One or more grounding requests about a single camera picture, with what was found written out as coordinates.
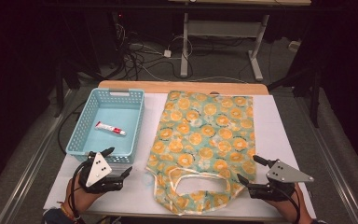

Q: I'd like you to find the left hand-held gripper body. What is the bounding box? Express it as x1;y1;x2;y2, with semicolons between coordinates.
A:
77;150;125;194

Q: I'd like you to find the white table mat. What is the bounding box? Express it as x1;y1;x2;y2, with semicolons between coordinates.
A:
43;92;317;219

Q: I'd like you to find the white power strip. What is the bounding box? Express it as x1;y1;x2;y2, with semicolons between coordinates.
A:
288;40;302;52

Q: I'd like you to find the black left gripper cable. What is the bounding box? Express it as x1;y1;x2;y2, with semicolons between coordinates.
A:
67;161;91;220

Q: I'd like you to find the beaded bracelet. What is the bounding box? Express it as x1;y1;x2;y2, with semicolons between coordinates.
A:
58;202;79;223

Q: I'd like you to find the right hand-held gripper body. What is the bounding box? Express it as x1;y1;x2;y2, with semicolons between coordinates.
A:
246;159;315;201

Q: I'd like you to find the white frame desk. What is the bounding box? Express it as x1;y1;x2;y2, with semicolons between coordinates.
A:
167;0;312;82

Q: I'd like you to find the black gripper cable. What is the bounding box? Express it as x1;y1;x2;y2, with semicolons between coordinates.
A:
67;161;91;220
273;186;302;224

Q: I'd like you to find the light blue perforated plastic basket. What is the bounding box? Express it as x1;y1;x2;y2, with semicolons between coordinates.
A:
65;88;146;165

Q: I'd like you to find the person's left hand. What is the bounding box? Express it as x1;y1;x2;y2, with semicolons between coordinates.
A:
62;176;107;217

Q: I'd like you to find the person's right hand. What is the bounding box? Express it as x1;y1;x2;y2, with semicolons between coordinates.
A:
262;182;313;224

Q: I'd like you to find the orange slice print tote bag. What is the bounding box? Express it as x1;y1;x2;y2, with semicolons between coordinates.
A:
145;91;257;217

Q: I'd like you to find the black metal stand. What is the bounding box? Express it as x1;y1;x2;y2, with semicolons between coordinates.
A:
53;59;82;119
268;59;323;129

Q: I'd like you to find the black floor cable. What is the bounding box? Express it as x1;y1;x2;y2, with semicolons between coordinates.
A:
57;101;88;156

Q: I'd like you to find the white and red toothpaste tube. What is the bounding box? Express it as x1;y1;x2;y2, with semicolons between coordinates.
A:
94;120;128;137

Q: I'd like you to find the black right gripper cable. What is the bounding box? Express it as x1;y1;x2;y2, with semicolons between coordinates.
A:
273;186;302;224

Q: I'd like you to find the tangle of floor cables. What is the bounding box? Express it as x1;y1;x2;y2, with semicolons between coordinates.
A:
113;22;186;82

